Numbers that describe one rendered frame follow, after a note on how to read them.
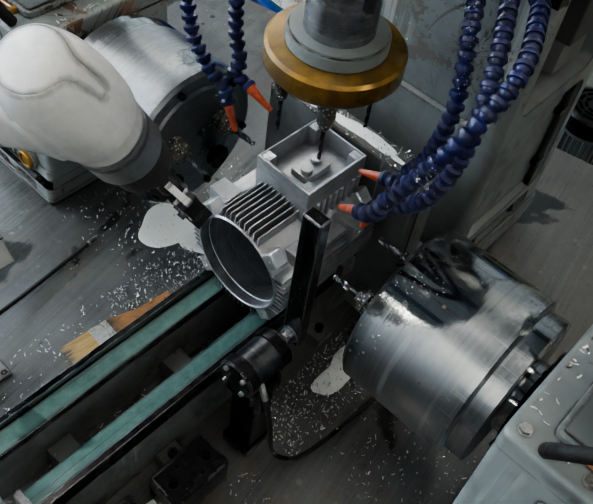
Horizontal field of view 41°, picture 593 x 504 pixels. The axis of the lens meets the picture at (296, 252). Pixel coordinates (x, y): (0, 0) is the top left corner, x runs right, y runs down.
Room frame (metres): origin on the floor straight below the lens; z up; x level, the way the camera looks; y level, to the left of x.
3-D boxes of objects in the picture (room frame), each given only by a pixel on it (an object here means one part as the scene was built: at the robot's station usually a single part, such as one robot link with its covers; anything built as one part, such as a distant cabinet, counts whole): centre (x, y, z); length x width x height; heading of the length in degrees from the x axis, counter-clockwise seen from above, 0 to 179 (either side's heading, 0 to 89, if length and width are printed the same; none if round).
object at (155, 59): (1.00, 0.31, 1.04); 0.37 x 0.25 x 0.25; 54
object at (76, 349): (0.70, 0.26, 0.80); 0.21 x 0.05 x 0.01; 140
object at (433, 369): (0.60, -0.25, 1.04); 0.41 x 0.25 x 0.25; 54
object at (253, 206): (0.79, 0.02, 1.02); 0.20 x 0.19 x 0.19; 143
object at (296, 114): (0.92, -0.07, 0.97); 0.30 x 0.11 x 0.34; 54
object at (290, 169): (0.82, 0.00, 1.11); 0.12 x 0.11 x 0.07; 143
